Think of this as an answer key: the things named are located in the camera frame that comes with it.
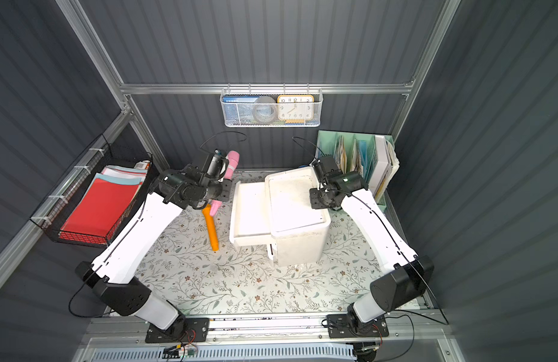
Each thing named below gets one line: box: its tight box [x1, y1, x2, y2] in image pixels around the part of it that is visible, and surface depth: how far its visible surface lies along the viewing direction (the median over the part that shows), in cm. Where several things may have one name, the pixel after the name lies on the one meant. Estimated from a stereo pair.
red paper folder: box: [58, 177, 140, 243], surface depth 72 cm
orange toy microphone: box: [202, 203, 219, 252], surface depth 96 cm
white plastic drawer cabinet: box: [264, 166, 332, 267], surface depth 81 cm
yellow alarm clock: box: [276, 95, 315, 124], surface depth 90 cm
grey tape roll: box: [252, 95, 278, 125], surface depth 89 cm
